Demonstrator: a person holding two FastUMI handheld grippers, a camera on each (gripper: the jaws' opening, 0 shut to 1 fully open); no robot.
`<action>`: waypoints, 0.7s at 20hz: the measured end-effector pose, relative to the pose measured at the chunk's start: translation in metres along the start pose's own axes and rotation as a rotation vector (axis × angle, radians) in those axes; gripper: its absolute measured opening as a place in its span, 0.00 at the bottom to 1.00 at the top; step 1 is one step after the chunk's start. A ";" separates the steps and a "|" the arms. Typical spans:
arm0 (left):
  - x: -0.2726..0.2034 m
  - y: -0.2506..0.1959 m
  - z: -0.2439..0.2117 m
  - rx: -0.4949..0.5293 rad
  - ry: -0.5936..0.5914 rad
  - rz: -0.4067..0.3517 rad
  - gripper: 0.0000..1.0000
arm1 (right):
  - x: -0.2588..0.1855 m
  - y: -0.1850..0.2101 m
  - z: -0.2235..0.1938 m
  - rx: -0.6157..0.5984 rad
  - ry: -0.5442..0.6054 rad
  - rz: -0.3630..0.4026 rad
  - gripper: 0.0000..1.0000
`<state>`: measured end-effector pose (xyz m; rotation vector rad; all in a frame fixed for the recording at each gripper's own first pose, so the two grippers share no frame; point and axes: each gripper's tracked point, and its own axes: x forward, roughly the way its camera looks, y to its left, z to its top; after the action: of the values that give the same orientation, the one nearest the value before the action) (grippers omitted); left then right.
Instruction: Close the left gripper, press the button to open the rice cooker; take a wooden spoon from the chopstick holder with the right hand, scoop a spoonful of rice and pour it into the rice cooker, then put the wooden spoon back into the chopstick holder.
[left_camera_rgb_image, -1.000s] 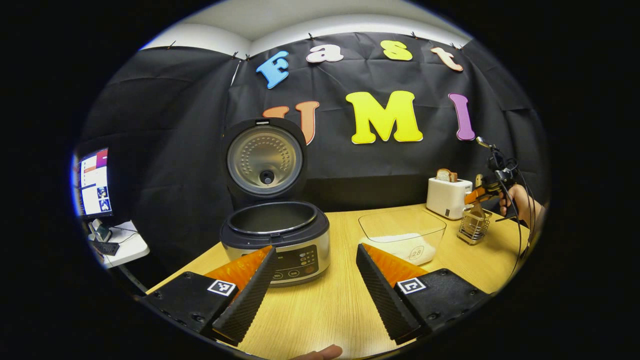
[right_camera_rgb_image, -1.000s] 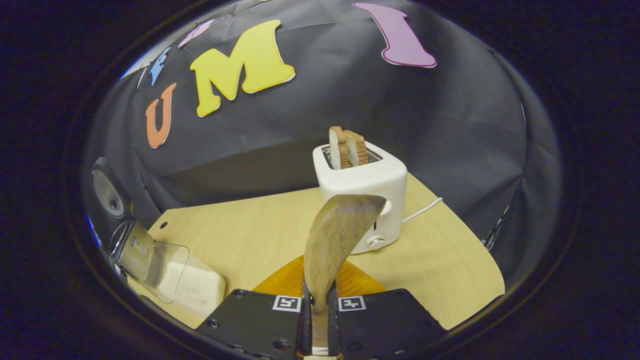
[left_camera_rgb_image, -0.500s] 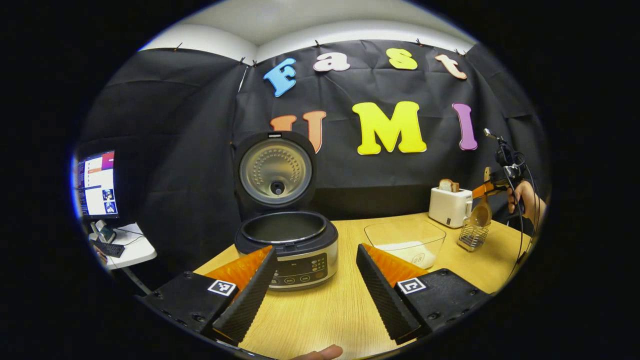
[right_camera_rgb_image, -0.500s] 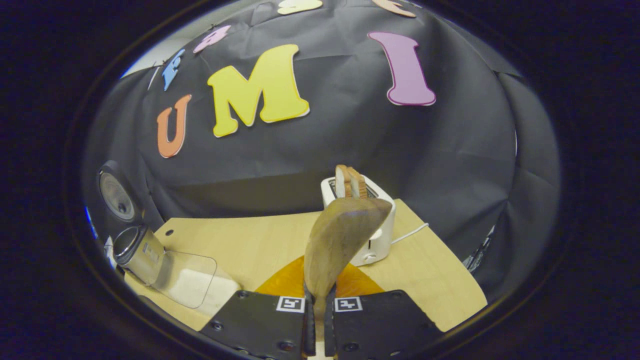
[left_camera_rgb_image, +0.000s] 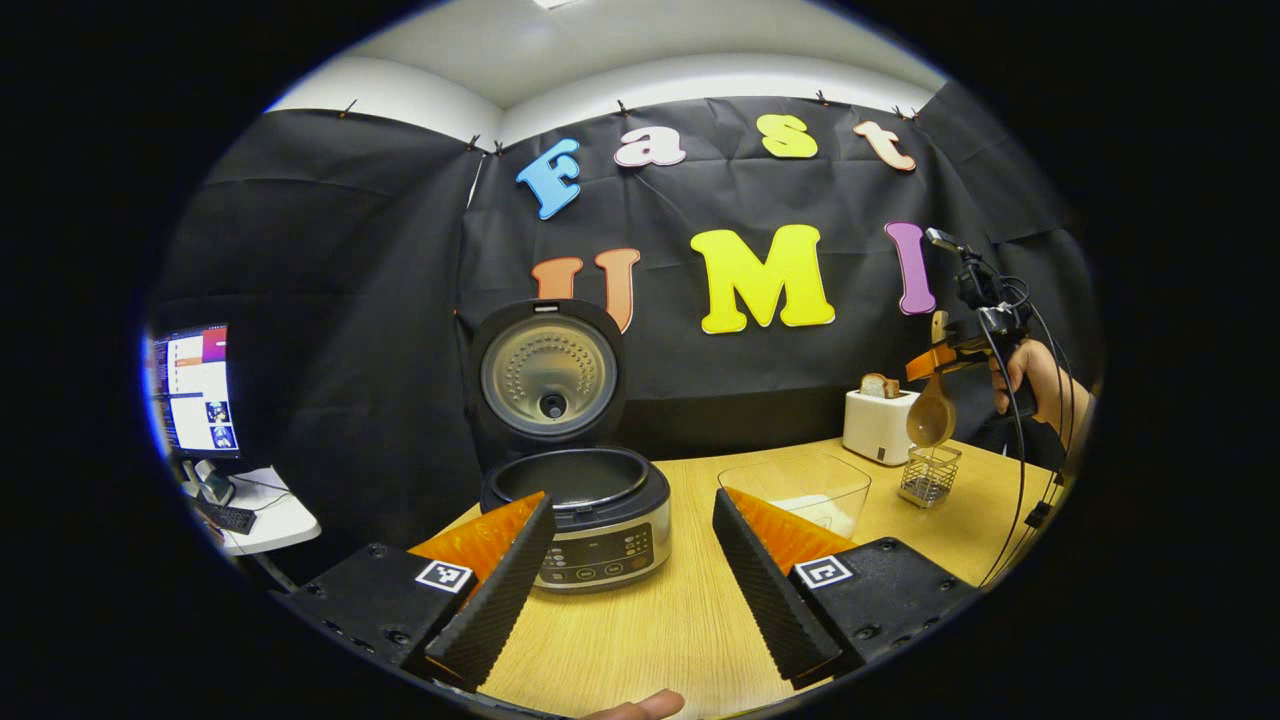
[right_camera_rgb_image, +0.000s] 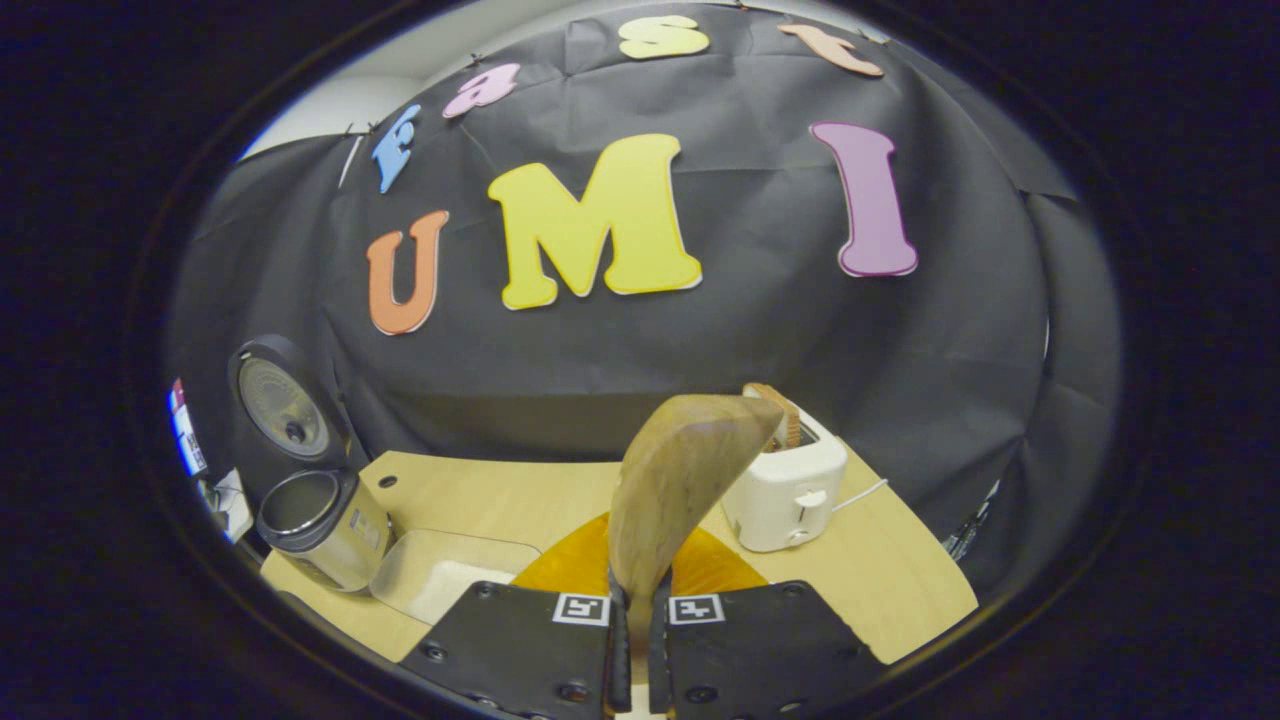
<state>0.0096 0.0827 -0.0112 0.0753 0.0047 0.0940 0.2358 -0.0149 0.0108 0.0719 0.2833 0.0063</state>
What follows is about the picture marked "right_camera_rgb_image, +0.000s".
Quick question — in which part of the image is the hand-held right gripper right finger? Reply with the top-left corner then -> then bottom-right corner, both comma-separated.
648,525 -> 891,720

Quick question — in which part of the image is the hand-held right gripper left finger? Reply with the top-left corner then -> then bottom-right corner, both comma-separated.
398,512 -> 634,720

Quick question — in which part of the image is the wooden spoon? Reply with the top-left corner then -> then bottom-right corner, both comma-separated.
606,393 -> 789,717

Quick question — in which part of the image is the dark grey rice cooker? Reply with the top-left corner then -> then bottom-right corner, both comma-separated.
228,333 -> 394,594

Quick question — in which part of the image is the clear plastic rice container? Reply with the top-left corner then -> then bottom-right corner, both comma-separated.
370,528 -> 543,626

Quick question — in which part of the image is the white toaster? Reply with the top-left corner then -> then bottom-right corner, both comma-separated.
720,383 -> 849,554

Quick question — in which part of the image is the toasted bread slice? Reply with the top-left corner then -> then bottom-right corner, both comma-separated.
745,383 -> 803,448

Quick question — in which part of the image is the black backdrop cloth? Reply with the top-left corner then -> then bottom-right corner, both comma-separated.
170,5 -> 1121,591

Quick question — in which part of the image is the white side table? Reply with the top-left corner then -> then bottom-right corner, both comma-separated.
205,468 -> 256,543

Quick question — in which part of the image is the computer monitor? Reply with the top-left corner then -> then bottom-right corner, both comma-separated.
168,378 -> 208,477

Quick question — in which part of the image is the white toaster cable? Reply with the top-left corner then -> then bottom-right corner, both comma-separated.
830,478 -> 889,513

